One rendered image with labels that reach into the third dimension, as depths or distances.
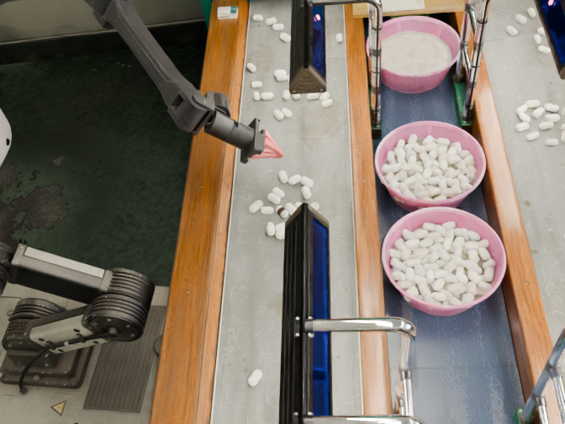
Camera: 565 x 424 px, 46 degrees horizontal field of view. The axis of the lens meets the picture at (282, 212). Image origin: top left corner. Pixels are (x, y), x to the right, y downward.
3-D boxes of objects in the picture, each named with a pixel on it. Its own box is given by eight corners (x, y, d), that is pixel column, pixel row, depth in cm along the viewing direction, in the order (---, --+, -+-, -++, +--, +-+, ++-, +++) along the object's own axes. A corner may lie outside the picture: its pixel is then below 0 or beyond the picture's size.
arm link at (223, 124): (200, 135, 154) (213, 117, 151) (199, 118, 159) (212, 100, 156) (225, 147, 157) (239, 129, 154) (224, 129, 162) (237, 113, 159)
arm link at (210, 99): (173, 126, 153) (193, 99, 149) (175, 98, 162) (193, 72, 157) (218, 149, 159) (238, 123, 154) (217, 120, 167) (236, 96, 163)
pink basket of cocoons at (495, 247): (384, 331, 148) (386, 309, 141) (377, 232, 164) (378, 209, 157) (509, 328, 146) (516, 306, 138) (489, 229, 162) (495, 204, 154)
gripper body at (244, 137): (262, 119, 161) (236, 106, 158) (261, 151, 155) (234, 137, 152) (248, 135, 166) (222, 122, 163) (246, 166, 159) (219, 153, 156)
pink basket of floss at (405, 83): (414, 114, 187) (416, 89, 180) (347, 71, 201) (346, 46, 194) (477, 68, 197) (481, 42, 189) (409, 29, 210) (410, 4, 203)
